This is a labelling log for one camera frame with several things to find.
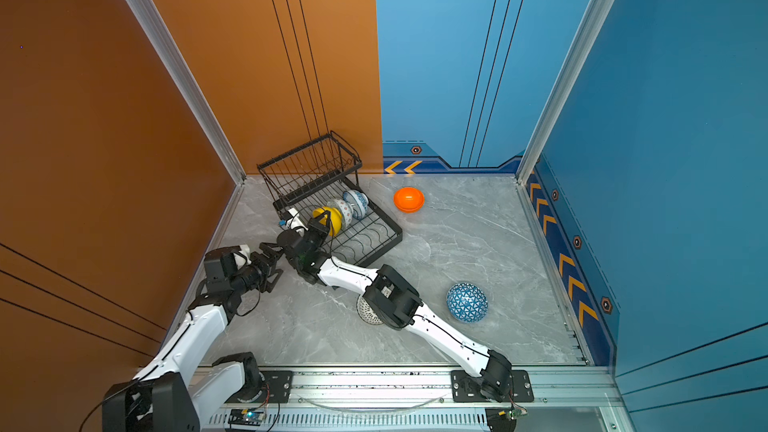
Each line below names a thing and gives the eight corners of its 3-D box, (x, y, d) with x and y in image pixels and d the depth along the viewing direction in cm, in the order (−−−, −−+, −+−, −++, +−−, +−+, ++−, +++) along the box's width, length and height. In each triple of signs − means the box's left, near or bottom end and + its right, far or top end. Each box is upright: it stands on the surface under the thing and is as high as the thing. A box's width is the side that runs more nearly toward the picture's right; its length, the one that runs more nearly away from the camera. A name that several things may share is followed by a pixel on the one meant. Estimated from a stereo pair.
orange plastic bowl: (399, 217, 110) (399, 209, 106) (391, 199, 116) (391, 190, 112) (426, 210, 112) (427, 202, 108) (417, 192, 118) (417, 184, 114)
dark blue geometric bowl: (448, 322, 85) (451, 317, 82) (445, 290, 91) (447, 283, 88) (487, 322, 85) (491, 317, 82) (480, 290, 91) (484, 283, 88)
